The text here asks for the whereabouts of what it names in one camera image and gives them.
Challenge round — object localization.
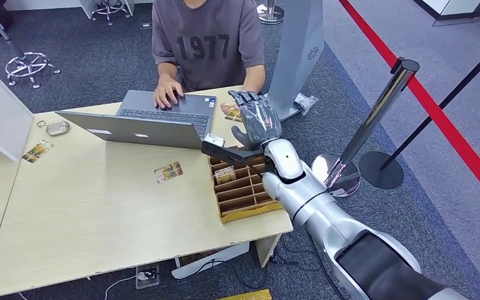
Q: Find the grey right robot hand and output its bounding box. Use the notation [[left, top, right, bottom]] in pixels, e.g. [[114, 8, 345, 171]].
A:
[[228, 90, 283, 151]]

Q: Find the hotel print key card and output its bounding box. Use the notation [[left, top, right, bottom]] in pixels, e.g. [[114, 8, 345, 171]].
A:
[[214, 165, 238, 186]]

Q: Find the wooden card rack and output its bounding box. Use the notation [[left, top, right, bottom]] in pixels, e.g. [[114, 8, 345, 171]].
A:
[[207, 146, 285, 225]]

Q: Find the person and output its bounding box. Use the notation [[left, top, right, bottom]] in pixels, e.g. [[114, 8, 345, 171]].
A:
[[151, 0, 266, 123]]

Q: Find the person's right hand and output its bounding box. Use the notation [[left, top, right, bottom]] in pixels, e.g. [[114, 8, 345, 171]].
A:
[[154, 78, 185, 111]]

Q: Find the clear plastic bag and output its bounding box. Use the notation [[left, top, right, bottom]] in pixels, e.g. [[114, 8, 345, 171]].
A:
[[294, 92, 319, 116]]

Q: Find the silver kiosk stand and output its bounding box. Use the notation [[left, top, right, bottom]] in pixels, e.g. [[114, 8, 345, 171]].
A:
[[261, 0, 325, 122]]

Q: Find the round chrome base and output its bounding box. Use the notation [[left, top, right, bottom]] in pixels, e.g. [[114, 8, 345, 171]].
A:
[[257, 0, 285, 25]]

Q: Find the grey laptop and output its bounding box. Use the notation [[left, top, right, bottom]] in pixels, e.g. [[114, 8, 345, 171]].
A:
[[56, 89, 218, 151]]

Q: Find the wooden desk leg panel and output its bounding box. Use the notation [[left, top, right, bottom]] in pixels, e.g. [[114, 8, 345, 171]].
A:
[[254, 234, 283, 268]]

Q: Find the white tray under desk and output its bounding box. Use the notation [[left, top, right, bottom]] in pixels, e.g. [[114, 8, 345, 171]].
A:
[[171, 242, 251, 280]]

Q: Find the red barrier strip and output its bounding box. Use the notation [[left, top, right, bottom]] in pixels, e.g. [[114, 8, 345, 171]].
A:
[[338, 0, 480, 204]]

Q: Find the yellow cardboard piece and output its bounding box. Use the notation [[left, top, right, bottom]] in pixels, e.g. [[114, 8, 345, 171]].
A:
[[217, 289, 273, 300]]

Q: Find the chrome star chair base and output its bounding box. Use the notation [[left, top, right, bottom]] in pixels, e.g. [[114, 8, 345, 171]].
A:
[[91, 0, 131, 26]]

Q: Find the floor power socket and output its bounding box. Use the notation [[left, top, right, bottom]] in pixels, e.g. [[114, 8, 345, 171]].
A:
[[135, 263, 161, 289]]

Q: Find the small metal tin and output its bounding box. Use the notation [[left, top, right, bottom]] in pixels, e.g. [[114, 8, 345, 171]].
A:
[[46, 121, 71, 137]]

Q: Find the white glass display platform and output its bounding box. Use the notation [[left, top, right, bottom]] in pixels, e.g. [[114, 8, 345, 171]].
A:
[[412, 0, 480, 28]]

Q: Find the black chair with chrome base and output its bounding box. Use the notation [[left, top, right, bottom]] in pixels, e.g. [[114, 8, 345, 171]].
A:
[[0, 0, 61, 89]]

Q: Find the white desk partition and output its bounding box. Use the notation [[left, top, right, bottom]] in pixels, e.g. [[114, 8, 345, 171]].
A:
[[0, 57, 35, 163]]

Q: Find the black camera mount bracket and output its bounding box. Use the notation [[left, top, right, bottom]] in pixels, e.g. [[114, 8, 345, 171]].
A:
[[200, 142, 276, 175]]

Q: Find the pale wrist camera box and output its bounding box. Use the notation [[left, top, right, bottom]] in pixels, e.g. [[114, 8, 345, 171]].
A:
[[201, 133, 227, 151]]

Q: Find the chrome stanchion post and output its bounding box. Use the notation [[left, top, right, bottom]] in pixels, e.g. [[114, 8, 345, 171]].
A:
[[311, 57, 421, 198]]

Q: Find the black stanchion post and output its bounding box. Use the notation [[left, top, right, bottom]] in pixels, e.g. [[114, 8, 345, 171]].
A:
[[359, 35, 480, 191]]

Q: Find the black floor cable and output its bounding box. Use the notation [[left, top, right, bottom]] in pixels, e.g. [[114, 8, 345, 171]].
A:
[[190, 244, 344, 300]]

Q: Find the white power cable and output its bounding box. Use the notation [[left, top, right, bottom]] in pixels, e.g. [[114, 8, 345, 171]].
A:
[[103, 274, 143, 300]]

